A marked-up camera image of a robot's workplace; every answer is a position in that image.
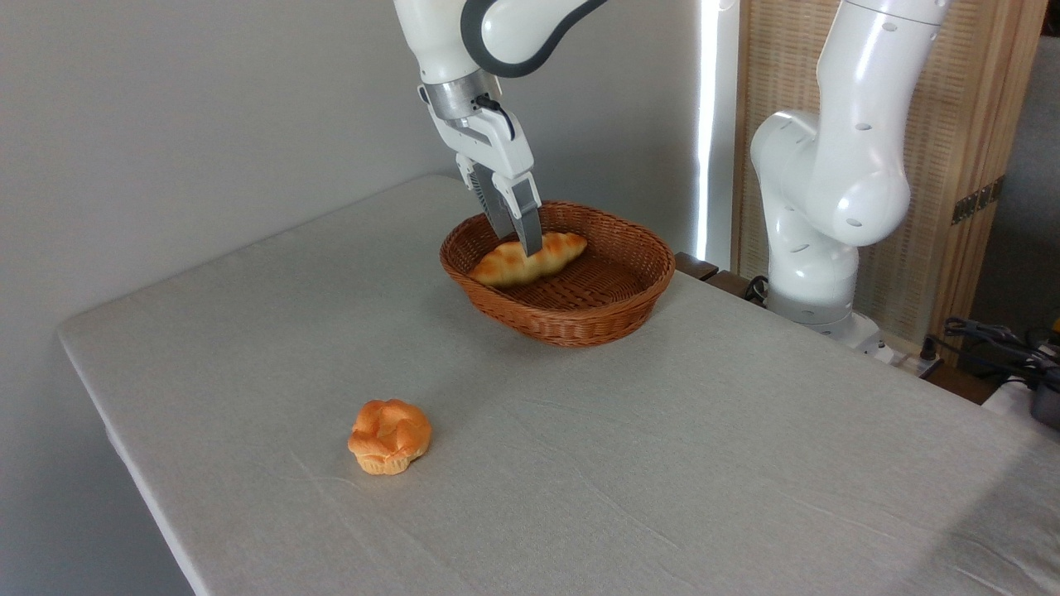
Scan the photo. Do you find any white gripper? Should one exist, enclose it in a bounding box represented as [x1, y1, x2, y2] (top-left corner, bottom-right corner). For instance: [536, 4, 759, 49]
[426, 99, 544, 258]

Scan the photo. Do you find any long braided bread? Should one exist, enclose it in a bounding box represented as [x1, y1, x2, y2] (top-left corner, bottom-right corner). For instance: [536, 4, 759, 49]
[470, 231, 589, 289]

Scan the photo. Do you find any brown wicker basket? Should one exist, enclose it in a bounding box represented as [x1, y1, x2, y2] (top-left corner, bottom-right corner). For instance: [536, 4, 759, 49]
[439, 200, 677, 348]

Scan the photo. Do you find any round bread bun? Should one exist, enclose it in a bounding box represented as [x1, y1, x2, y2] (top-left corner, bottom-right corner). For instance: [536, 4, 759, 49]
[348, 400, 433, 477]

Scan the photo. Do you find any dark brown wooden block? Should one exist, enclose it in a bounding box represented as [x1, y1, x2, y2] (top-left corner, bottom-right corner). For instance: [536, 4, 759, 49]
[674, 252, 763, 304]

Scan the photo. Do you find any light grey tablecloth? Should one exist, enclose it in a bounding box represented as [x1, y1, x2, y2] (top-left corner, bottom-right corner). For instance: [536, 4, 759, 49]
[56, 173, 1060, 596]

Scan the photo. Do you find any metal screen hinge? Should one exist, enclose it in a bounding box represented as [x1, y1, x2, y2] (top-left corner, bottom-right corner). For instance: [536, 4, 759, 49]
[951, 175, 1007, 226]

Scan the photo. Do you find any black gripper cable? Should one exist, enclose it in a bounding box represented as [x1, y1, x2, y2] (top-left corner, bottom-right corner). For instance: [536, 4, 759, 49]
[475, 94, 518, 143]

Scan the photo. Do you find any black cable bundle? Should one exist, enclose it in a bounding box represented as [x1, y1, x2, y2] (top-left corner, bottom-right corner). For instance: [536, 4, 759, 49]
[919, 316, 1060, 392]

